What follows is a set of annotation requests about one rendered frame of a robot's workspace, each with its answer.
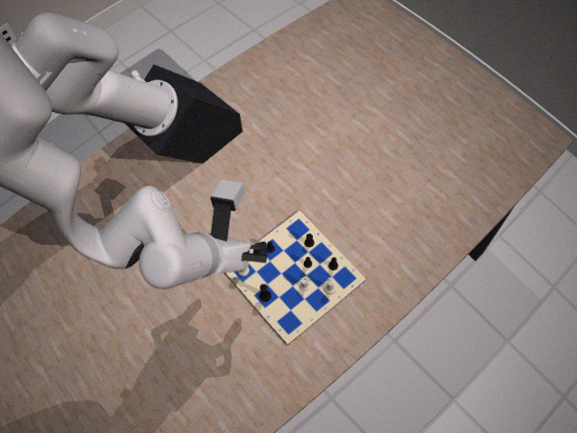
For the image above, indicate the blue and cream chessboard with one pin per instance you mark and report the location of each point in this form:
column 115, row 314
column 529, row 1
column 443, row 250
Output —
column 291, row 310

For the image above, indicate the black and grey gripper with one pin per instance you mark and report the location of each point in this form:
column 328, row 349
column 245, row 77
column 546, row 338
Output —
column 234, row 254

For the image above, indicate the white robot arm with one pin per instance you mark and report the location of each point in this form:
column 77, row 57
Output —
column 145, row 229

